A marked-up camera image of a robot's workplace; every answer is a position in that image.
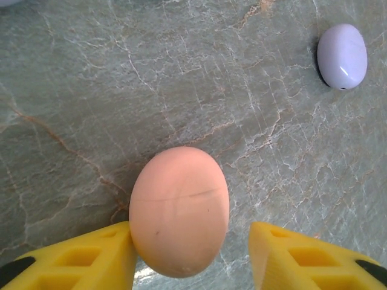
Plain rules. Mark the purple earbud charging case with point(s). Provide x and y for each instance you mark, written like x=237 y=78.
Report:
x=343 y=56

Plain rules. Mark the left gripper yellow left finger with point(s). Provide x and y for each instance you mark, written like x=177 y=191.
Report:
x=75 y=266

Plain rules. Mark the pink earbud charging case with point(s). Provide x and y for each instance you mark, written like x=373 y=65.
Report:
x=178 y=211

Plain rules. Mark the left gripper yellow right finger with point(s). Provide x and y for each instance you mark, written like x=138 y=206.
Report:
x=302 y=266

